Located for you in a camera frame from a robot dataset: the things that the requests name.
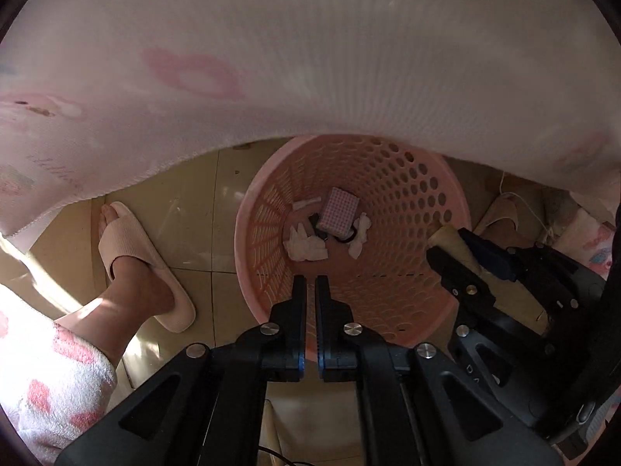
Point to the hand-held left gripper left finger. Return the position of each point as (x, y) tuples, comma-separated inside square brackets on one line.
[(298, 301)]

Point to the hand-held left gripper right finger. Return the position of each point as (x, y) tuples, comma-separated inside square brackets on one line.
[(324, 301)]

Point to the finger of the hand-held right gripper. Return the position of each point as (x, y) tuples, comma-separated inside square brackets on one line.
[(490, 257), (456, 272)]

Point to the white tissue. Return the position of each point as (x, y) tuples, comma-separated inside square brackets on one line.
[(305, 247)]

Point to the white paper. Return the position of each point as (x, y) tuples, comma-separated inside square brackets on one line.
[(359, 235)]

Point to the pink checkered tissue packet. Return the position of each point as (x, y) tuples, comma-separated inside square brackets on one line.
[(337, 211)]

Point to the pink plastic basket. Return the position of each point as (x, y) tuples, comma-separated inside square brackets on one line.
[(388, 194)]

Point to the pink slipper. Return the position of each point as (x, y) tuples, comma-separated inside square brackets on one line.
[(499, 213), (131, 238)]

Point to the printed fluffy cloth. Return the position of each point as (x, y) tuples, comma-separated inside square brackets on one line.
[(582, 242)]

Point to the person's foot in pink slipper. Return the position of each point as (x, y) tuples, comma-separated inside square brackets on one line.
[(131, 291)]

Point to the pink bear printed cloth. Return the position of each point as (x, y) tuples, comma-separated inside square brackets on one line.
[(291, 58)]

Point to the white printed fleece pajama pants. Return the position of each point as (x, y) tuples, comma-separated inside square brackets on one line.
[(48, 388)]

